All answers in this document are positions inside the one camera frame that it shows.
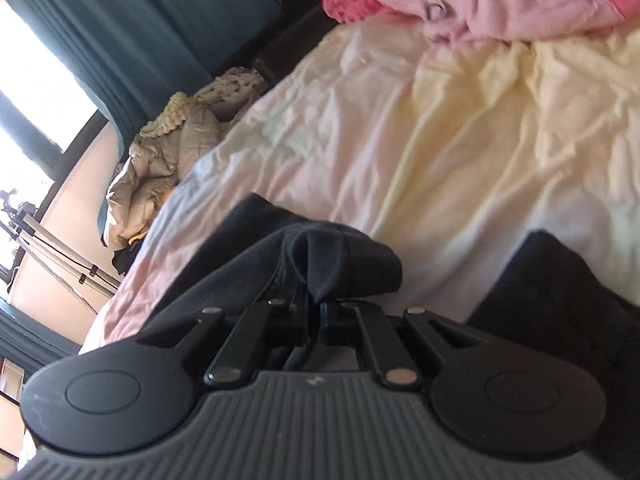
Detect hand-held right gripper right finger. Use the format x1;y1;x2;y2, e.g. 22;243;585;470
319;301;493;388

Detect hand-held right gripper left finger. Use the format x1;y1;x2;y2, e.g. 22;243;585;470
137;282;313;386

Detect black pants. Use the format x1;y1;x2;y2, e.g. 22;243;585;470
135;192;405;361

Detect beige quilted blanket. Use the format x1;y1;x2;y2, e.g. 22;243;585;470
106;105;236;252

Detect pastel tie-dye bed sheet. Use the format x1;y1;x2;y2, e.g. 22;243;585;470
77;22;640;356

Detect yellow knit blanket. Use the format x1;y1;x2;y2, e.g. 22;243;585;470
139;91;201;137

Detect patterned cream blanket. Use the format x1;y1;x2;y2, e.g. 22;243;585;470
192;66;268;122

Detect garment steamer stand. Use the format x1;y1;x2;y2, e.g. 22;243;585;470
10;232;101;318

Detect silver tripod stand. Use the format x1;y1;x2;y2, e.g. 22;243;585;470
0;187;123;291

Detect blue curtain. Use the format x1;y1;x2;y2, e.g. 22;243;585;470
0;305;82;377
0;0;288;248

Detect dark framed window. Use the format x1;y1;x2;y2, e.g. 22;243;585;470
0;0;110;283

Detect bright pink blanket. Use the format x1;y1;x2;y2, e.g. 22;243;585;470
322;0;402;24

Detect light pink fleece robe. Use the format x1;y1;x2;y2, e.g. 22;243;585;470
345;0;640;50

